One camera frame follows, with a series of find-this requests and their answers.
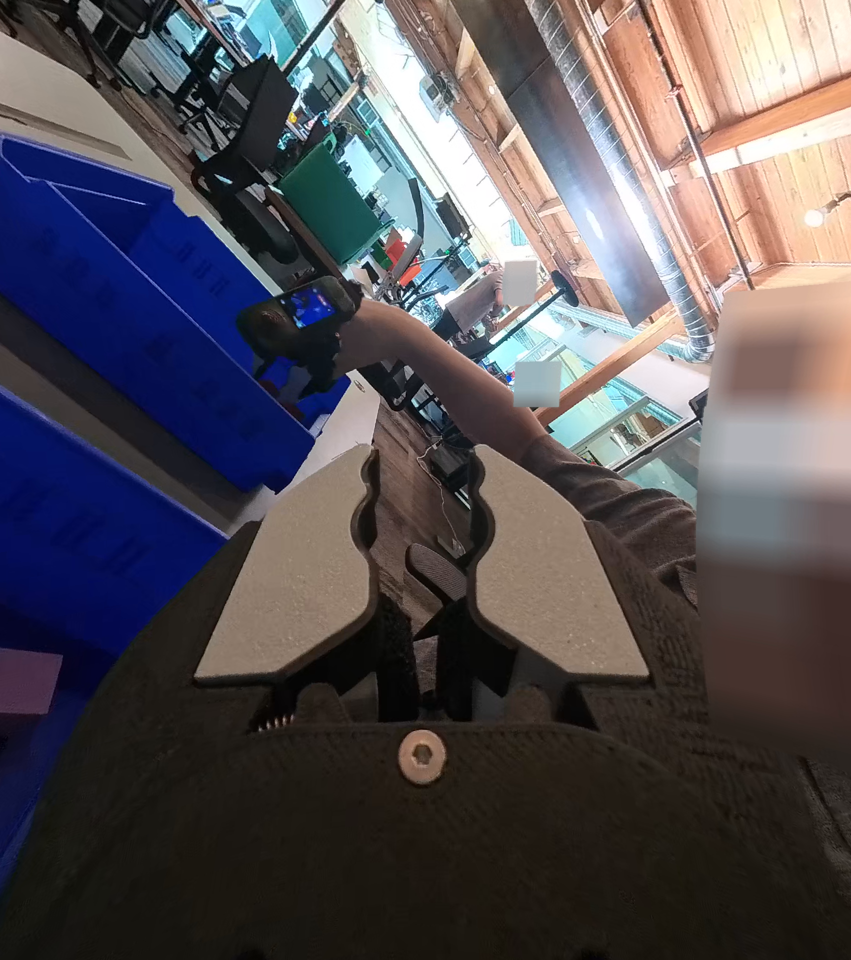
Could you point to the ceiling spot lamp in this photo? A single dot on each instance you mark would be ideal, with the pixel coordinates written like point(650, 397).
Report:
point(814, 217)

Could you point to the green partition panel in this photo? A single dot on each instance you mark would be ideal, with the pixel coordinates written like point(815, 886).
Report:
point(328, 202)

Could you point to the silver ventilation duct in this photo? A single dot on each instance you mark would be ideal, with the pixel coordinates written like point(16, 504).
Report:
point(620, 150)

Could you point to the white charger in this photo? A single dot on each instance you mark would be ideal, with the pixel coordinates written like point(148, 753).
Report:
point(446, 543)

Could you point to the red chair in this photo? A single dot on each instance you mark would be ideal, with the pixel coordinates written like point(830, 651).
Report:
point(395, 247)

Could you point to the black monitor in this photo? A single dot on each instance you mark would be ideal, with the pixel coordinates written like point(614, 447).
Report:
point(698, 405)

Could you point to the purple cube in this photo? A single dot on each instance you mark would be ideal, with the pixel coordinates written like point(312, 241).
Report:
point(9, 686)

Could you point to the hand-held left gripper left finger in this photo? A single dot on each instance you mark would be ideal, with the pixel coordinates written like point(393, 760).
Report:
point(290, 592)

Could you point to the black pole stand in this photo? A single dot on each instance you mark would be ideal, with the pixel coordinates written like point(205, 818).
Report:
point(564, 285)

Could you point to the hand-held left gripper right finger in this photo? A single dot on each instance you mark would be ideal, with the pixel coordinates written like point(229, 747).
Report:
point(557, 592)

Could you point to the blue plastic bin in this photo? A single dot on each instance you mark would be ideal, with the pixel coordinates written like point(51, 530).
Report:
point(95, 300)
point(35, 487)

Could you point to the black ceiling panel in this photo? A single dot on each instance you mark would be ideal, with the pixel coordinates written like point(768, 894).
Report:
point(583, 187)

